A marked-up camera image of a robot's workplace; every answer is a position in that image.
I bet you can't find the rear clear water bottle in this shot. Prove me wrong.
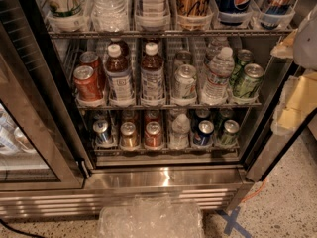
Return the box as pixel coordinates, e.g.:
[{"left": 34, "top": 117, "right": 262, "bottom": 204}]
[{"left": 204, "top": 37, "right": 230, "bottom": 65}]

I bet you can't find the wire shelf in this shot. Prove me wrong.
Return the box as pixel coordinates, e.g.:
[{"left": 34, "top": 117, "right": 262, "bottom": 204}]
[
  {"left": 48, "top": 28, "right": 294, "bottom": 39},
  {"left": 75, "top": 98, "right": 262, "bottom": 110},
  {"left": 93, "top": 143, "right": 240, "bottom": 155}
]

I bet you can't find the blue can bottom shelf left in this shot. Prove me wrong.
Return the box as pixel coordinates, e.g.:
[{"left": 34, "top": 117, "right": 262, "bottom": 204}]
[{"left": 93, "top": 120, "right": 113, "bottom": 144}]

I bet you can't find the top shelf orange can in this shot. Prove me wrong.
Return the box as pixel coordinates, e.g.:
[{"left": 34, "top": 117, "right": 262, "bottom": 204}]
[{"left": 175, "top": 0, "right": 212, "bottom": 18}]

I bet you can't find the pepsi can bottom shelf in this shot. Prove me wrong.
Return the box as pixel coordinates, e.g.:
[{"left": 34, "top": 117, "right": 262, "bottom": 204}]
[{"left": 193, "top": 120, "right": 214, "bottom": 146}]

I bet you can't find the orange cable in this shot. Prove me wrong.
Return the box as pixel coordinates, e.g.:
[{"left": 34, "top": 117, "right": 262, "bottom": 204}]
[{"left": 241, "top": 178, "right": 269, "bottom": 204}]

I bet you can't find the top wire shelf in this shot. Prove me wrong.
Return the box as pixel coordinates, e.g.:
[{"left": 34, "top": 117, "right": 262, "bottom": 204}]
[{"left": 48, "top": 28, "right": 294, "bottom": 39}]

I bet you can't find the blue tape cross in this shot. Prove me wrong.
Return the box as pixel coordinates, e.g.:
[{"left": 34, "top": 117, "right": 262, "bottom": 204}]
[{"left": 216, "top": 206, "right": 252, "bottom": 238}]

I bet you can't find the gold can bottom shelf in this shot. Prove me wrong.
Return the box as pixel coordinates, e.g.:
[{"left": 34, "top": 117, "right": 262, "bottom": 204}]
[{"left": 120, "top": 122, "right": 138, "bottom": 147}]

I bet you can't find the rear silver soda can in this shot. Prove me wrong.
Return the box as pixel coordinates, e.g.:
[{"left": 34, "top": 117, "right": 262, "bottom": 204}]
[{"left": 173, "top": 50, "right": 193, "bottom": 70}]

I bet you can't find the middle wire shelf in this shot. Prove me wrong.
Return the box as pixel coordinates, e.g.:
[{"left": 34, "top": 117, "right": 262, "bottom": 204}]
[{"left": 75, "top": 98, "right": 262, "bottom": 110}]

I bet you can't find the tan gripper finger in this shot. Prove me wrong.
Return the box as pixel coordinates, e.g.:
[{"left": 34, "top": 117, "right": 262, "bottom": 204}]
[
  {"left": 270, "top": 30, "right": 297, "bottom": 59},
  {"left": 270, "top": 71, "right": 317, "bottom": 136}
]

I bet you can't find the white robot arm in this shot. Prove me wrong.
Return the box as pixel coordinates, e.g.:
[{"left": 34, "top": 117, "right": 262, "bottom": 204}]
[{"left": 270, "top": 6, "right": 317, "bottom": 136}]

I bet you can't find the front silver soda can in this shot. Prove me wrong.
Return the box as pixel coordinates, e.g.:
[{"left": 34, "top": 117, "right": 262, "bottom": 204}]
[{"left": 172, "top": 64, "right": 196, "bottom": 99}]

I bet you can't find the front right tea bottle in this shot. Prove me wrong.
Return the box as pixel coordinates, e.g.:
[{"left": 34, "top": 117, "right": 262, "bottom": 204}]
[{"left": 141, "top": 42, "right": 164, "bottom": 106}]

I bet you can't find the green soda can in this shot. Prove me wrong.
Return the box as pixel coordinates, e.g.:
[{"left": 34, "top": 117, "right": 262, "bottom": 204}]
[
  {"left": 233, "top": 63, "right": 264, "bottom": 99},
  {"left": 229, "top": 49, "right": 254, "bottom": 87}
]

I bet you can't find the black cable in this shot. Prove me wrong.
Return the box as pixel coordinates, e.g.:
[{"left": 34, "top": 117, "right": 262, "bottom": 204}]
[{"left": 0, "top": 219, "right": 48, "bottom": 238}]

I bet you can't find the front left tea bottle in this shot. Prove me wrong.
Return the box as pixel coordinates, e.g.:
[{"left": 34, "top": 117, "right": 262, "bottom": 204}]
[{"left": 105, "top": 44, "right": 135, "bottom": 107}]

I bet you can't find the top shelf blue can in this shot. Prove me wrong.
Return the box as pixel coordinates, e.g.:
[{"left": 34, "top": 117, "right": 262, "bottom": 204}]
[{"left": 261, "top": 0, "right": 292, "bottom": 30}]

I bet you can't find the clear plastic bag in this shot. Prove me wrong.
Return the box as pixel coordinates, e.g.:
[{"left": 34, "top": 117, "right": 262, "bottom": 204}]
[{"left": 97, "top": 197, "right": 205, "bottom": 238}]

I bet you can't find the clear water bottle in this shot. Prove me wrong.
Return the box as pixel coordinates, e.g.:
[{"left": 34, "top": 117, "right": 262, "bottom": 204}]
[
  {"left": 204, "top": 37, "right": 230, "bottom": 65},
  {"left": 200, "top": 47, "right": 235, "bottom": 105}
]

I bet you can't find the top shelf pepsi bottle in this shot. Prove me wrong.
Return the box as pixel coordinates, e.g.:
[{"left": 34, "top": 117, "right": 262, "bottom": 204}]
[{"left": 219, "top": 0, "right": 251, "bottom": 26}]

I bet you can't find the top shelf water bottle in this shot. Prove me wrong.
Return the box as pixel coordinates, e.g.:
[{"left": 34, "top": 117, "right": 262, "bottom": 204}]
[{"left": 91, "top": 0, "right": 129, "bottom": 32}]

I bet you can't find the small water bottle bottom shelf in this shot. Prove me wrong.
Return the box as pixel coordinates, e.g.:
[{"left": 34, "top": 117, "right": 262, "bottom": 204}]
[{"left": 170, "top": 114, "right": 190, "bottom": 149}]

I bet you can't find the red can bottom shelf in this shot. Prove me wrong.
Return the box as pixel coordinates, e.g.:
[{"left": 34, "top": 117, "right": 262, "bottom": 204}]
[{"left": 145, "top": 121, "right": 162, "bottom": 147}]

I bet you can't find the rear left tea bottle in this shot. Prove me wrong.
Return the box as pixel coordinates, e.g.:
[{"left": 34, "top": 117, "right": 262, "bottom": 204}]
[{"left": 110, "top": 38, "right": 130, "bottom": 59}]

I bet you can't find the left glass fridge door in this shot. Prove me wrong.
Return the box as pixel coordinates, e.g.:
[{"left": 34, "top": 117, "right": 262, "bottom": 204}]
[{"left": 0, "top": 27, "right": 83, "bottom": 192}]

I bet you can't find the front green soda can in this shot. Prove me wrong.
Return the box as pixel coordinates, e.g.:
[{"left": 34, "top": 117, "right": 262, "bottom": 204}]
[{"left": 233, "top": 63, "right": 264, "bottom": 99}]

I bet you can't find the rear green soda can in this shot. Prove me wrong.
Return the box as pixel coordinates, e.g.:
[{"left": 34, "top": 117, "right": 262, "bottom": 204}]
[{"left": 229, "top": 49, "right": 254, "bottom": 87}]

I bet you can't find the silver soda can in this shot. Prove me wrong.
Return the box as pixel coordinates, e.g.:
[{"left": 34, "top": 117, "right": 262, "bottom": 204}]
[
  {"left": 173, "top": 50, "right": 193, "bottom": 70},
  {"left": 172, "top": 64, "right": 196, "bottom": 99}
]

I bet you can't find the red coke can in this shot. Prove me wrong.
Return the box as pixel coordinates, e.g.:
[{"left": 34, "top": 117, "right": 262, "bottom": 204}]
[
  {"left": 79, "top": 51, "right": 105, "bottom": 89},
  {"left": 73, "top": 65, "right": 103, "bottom": 101}
]

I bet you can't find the bottom wire shelf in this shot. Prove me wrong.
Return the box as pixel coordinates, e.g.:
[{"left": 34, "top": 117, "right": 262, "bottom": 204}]
[{"left": 93, "top": 143, "right": 240, "bottom": 155}]

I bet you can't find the open right fridge door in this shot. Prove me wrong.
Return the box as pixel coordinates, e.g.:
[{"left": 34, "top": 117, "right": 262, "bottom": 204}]
[{"left": 247, "top": 66, "right": 317, "bottom": 181}]

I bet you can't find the top shelf white bottle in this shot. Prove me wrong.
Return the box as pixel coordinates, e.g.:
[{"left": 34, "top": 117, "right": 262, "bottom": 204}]
[{"left": 137, "top": 0, "right": 167, "bottom": 27}]

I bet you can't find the front clear water bottle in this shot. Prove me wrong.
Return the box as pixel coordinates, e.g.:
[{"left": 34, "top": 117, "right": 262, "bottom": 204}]
[{"left": 200, "top": 47, "right": 235, "bottom": 105}]

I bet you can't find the green can bottom shelf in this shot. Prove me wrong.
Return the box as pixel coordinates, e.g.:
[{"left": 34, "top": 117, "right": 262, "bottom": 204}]
[{"left": 218, "top": 120, "right": 240, "bottom": 146}]

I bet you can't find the tea bottle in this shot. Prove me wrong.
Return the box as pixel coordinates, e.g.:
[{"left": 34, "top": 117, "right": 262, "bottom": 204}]
[
  {"left": 110, "top": 38, "right": 130, "bottom": 59},
  {"left": 105, "top": 44, "right": 135, "bottom": 107},
  {"left": 141, "top": 42, "right": 164, "bottom": 106}
]

